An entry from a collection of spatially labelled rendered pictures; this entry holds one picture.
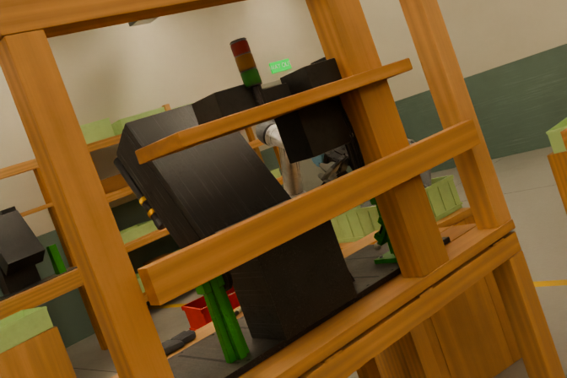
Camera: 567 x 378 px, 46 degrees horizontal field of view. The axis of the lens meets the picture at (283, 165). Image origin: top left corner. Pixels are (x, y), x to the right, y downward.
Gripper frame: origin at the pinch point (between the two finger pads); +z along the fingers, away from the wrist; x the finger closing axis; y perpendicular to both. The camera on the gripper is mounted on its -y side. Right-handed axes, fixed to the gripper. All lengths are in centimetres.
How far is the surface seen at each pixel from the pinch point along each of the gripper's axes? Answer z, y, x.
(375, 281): 21.2, -35.4, -5.0
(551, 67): -641, 53, -340
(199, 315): 46, 22, -54
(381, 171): 12.4, -25.6, 32.1
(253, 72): 28, 11, 59
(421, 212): 2.1, -37.3, 13.3
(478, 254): -13, -56, -8
